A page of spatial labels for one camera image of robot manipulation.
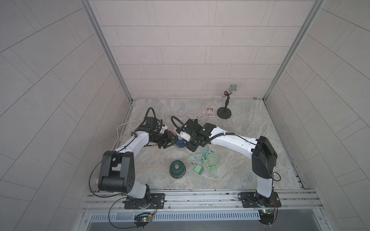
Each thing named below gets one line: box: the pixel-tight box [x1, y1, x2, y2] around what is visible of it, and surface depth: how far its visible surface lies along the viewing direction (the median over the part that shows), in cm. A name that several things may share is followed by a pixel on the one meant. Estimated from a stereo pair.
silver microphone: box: [221, 83, 238, 98], surface depth 88 cm
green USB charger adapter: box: [193, 163, 206, 176], surface depth 82 cm
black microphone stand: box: [216, 90, 233, 120], surface depth 108 cm
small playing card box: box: [205, 107, 215, 118], surface depth 108 cm
